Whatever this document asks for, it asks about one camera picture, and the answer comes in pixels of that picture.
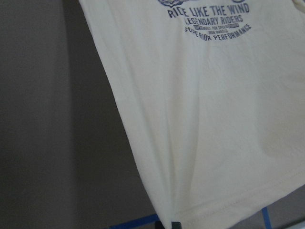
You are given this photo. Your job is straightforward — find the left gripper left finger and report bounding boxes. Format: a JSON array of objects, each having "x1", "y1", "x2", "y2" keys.
[{"x1": 154, "y1": 220, "x2": 164, "y2": 229}]

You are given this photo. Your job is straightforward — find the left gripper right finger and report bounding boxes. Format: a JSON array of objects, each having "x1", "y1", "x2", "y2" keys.
[{"x1": 171, "y1": 221, "x2": 182, "y2": 229}]

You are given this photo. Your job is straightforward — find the cream long-sleeve graphic shirt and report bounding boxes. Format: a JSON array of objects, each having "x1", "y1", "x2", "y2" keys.
[{"x1": 80, "y1": 0, "x2": 305, "y2": 229}]

